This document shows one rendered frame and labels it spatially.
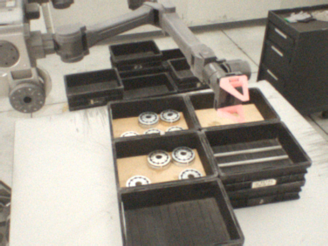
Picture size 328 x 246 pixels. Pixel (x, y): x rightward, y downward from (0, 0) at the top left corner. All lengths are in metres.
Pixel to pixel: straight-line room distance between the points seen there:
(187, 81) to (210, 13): 2.25
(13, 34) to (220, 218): 0.96
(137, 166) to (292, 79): 1.72
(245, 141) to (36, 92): 0.96
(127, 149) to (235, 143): 0.51
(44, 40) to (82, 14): 3.28
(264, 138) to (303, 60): 1.27
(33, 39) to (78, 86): 1.67
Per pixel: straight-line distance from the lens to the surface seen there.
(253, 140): 1.80
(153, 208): 1.48
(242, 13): 5.10
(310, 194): 1.81
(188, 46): 1.12
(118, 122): 1.89
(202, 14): 4.87
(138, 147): 1.65
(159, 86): 3.01
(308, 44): 2.93
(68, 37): 1.20
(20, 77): 1.60
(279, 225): 1.65
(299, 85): 3.10
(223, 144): 1.76
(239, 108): 0.96
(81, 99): 2.64
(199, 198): 1.51
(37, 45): 1.23
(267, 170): 1.53
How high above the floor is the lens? 1.96
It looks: 38 degrees down
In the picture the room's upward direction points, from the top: straight up
